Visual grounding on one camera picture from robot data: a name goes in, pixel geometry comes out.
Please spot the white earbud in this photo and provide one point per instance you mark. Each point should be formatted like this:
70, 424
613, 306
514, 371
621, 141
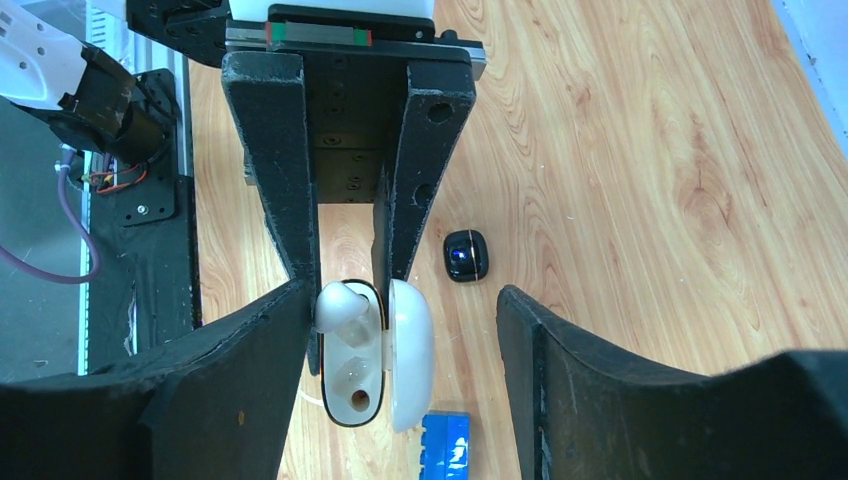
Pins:
336, 305

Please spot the blue toy building block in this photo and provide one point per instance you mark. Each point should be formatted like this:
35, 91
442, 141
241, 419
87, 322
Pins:
445, 446

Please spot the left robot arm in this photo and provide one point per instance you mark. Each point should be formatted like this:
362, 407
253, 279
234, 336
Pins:
85, 95

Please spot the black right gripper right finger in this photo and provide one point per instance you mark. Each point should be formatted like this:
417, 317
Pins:
584, 408

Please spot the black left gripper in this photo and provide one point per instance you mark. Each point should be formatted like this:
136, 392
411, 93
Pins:
339, 107

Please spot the white earbud charging case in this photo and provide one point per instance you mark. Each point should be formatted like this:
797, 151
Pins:
387, 352

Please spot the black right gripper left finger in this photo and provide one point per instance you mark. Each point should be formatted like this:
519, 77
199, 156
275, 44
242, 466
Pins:
214, 404

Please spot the white paper scrap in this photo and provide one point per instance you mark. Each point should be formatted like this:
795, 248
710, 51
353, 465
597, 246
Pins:
310, 399

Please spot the glossy black earbud charging case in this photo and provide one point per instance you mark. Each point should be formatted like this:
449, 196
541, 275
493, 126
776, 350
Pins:
466, 256

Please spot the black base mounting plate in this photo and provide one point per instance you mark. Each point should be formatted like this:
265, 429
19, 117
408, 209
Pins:
147, 292

